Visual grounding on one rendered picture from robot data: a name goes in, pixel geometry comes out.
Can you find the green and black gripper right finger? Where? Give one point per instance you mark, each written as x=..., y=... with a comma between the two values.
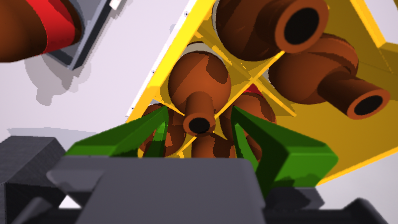
x=289, y=158

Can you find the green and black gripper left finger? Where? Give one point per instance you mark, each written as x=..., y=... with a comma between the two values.
x=124, y=140

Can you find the yellow crate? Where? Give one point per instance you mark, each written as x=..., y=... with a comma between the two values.
x=356, y=142

